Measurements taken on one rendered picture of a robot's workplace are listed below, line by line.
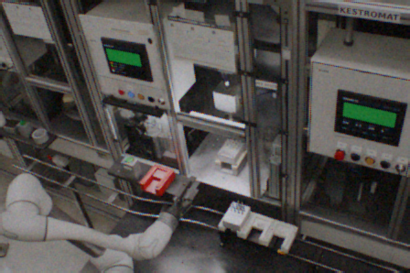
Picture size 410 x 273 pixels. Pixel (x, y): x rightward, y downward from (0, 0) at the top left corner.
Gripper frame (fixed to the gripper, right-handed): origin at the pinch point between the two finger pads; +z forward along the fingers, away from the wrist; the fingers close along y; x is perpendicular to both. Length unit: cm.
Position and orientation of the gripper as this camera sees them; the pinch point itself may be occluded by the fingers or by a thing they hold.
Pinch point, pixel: (192, 187)
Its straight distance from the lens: 221.6
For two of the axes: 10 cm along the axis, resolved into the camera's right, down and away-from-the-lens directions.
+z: 4.7, -6.2, 6.2
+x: -8.7, -2.4, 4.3
